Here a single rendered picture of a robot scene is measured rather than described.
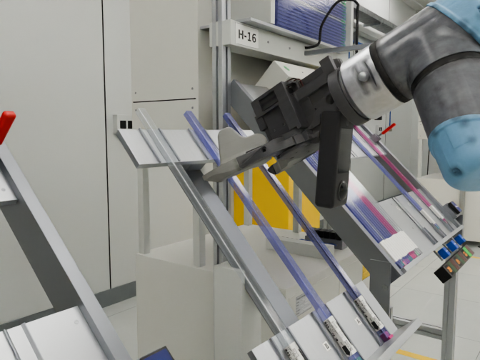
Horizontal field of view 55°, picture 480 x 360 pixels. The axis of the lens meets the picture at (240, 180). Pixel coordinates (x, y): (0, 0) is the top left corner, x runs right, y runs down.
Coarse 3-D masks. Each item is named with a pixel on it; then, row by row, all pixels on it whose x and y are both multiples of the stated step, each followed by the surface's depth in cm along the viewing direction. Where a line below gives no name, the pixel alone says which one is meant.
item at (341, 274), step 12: (228, 120) 91; (240, 132) 90; (264, 168) 87; (276, 180) 86; (276, 192) 85; (288, 204) 84; (300, 216) 83; (312, 228) 83; (312, 240) 82; (324, 252) 80; (336, 264) 80; (348, 276) 79; (348, 288) 78; (384, 336) 75
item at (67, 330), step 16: (48, 320) 53; (64, 320) 55; (80, 320) 56; (0, 336) 49; (16, 336) 50; (32, 336) 51; (48, 336) 52; (64, 336) 53; (80, 336) 54; (0, 352) 48; (16, 352) 49; (32, 352) 50; (48, 352) 51; (64, 352) 52; (80, 352) 53; (96, 352) 54
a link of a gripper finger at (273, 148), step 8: (264, 144) 54; (272, 144) 54; (280, 144) 54; (288, 144) 54; (248, 152) 55; (256, 152) 54; (264, 152) 54; (272, 152) 54; (280, 152) 55; (240, 160) 55; (248, 160) 55; (256, 160) 54
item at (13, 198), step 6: (0, 174) 65; (0, 180) 64; (6, 180) 65; (0, 186) 64; (6, 186) 64; (0, 192) 63; (6, 192) 63; (12, 192) 64; (0, 198) 62; (6, 198) 63; (12, 198) 63; (0, 204) 62; (6, 204) 63
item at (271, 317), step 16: (144, 112) 74; (160, 144) 72; (176, 160) 71; (176, 176) 70; (192, 192) 68; (208, 208) 68; (208, 224) 67; (224, 240) 66; (240, 272) 64; (256, 288) 63; (256, 304) 62; (272, 320) 61; (288, 336) 61
